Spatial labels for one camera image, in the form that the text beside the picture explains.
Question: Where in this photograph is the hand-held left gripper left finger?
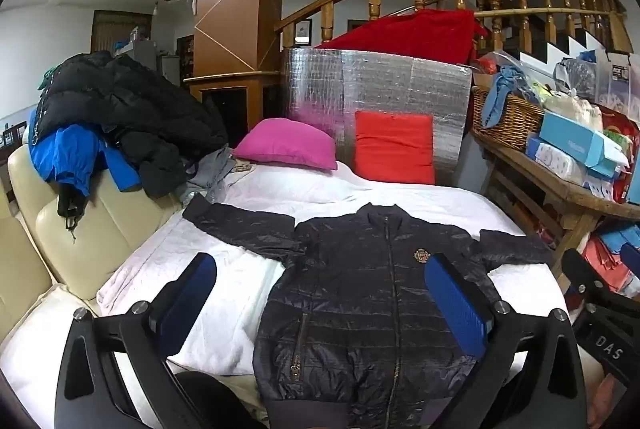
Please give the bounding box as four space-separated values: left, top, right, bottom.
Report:
54 252 236 429

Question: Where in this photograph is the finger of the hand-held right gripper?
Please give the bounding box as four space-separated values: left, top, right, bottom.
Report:
561 248 618 310
620 243 640 272

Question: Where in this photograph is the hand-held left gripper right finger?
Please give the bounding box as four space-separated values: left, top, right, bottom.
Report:
424 253 589 429

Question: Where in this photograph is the black quilted jacket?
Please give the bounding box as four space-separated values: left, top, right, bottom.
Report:
182 194 556 429

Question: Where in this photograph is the person's right forearm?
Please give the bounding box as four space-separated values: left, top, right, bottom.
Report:
585 371 640 429

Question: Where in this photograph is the wooden table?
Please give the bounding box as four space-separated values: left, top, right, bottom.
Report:
472 129 640 280

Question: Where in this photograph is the red package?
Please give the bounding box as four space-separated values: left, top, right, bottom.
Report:
597 104 640 204

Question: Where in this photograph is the white patterned tissue pack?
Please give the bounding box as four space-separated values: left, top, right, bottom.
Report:
525 134 616 200

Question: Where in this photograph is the grey garment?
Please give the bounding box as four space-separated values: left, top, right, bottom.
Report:
175 146 256 204

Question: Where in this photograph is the light blue box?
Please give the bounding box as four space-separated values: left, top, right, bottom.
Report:
539 110 623 180

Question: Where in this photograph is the cream leather sofa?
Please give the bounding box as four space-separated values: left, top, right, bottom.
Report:
0 141 186 350

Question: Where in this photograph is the white blanket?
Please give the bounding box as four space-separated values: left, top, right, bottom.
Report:
0 159 571 429

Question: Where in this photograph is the wicker basket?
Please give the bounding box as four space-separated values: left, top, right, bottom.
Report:
471 86 546 144

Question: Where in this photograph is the red pillow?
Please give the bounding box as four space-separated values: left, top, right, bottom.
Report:
353 110 436 186

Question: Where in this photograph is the pink pillow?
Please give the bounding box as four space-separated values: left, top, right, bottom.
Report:
231 118 339 172

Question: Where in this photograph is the clear plastic storage bin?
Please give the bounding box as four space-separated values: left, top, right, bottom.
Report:
597 49 640 110

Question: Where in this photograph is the blue jacket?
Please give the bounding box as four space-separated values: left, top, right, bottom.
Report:
27 109 143 197

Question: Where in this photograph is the blue cloth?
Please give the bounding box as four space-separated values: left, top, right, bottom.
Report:
482 65 541 130

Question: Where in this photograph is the black puffer coat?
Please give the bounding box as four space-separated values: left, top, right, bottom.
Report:
37 50 230 200

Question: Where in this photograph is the clear plastic bag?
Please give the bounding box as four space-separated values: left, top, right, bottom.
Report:
475 50 556 92

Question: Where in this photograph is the white refrigerator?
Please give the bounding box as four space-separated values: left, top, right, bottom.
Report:
127 39 181 86

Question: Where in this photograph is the silver foil mat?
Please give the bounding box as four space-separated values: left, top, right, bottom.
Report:
279 48 473 187

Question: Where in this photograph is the teal cloth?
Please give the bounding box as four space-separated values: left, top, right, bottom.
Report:
37 66 62 90

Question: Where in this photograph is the red blanket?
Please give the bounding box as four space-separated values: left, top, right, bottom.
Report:
315 9 491 64

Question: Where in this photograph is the framed picture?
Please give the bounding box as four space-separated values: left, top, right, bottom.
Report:
292 19 313 47

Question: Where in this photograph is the wooden column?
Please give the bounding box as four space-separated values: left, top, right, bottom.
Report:
182 0 288 150

